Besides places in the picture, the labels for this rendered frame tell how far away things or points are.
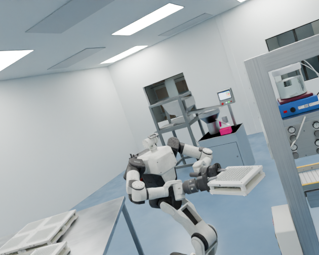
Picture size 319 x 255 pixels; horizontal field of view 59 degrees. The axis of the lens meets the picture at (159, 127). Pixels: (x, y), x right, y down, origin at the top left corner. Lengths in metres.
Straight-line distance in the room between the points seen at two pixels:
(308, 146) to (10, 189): 4.99
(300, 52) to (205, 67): 6.14
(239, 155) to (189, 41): 3.69
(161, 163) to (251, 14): 5.24
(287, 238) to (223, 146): 3.43
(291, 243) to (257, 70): 0.55
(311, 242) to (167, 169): 1.19
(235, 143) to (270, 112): 3.35
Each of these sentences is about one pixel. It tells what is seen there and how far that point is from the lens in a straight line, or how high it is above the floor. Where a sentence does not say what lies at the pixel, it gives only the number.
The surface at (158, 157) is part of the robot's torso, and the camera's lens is 2.03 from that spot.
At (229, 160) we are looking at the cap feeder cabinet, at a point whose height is 0.36.
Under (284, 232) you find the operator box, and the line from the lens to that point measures 1.01.
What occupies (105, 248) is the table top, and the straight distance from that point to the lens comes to 1.93.
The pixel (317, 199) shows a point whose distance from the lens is 1.86.
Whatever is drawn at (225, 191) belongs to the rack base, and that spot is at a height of 1.03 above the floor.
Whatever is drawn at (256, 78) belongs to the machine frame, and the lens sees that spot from 0.96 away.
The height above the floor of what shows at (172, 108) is 1.32.
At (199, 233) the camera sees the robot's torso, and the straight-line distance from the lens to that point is 2.15.
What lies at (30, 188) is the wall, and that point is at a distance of 5.93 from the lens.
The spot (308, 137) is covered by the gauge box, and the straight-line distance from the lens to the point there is 1.70.
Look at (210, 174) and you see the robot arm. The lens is 1.92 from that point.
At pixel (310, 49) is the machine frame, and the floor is 1.66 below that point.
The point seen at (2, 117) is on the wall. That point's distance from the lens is 5.91.
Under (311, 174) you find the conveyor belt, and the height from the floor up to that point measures 0.88.
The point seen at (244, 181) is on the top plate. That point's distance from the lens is 1.61.
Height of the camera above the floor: 1.69
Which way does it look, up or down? 7 degrees down
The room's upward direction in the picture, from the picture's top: 20 degrees counter-clockwise
